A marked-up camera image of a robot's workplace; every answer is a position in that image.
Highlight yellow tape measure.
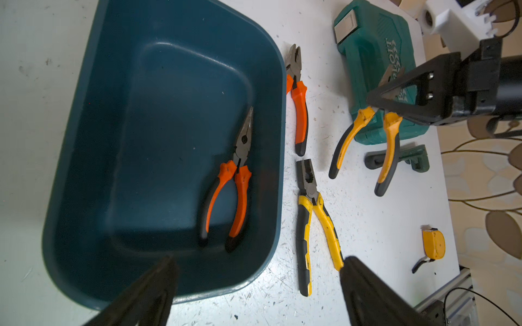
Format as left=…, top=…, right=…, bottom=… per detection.
left=411, top=225, right=446, bottom=274

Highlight orange needle nose pliers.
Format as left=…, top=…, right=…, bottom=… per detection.
left=197, top=107, right=254, bottom=253

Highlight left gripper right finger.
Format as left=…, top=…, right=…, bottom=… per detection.
left=340, top=256, right=426, bottom=325

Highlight aluminium front rail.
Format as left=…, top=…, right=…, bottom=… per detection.
left=415, top=267, right=479, bottom=325

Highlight yellow black crimping pliers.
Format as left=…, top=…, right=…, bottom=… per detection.
left=295, top=158, right=345, bottom=297

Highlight green plastic tool case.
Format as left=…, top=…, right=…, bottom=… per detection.
left=334, top=1, right=424, bottom=119

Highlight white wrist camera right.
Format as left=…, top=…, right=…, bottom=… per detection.
left=417, top=0, right=498, bottom=56

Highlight yellow combination pliers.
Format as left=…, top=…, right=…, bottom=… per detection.
left=328, top=106, right=403, bottom=197

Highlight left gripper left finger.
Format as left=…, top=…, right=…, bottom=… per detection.
left=86, top=256, right=179, bottom=325

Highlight green clamp tool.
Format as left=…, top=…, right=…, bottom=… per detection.
left=364, top=144, right=430, bottom=173

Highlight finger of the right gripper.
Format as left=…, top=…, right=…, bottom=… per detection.
left=366, top=64, right=424, bottom=120

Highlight orange combination pliers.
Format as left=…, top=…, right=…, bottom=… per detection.
left=285, top=44, right=309, bottom=157

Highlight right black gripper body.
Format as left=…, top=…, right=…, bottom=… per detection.
left=415, top=38, right=502, bottom=126

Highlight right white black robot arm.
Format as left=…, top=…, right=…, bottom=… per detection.
left=366, top=37, right=521, bottom=126

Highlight dark teal storage tray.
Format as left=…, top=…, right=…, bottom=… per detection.
left=42, top=1, right=285, bottom=310

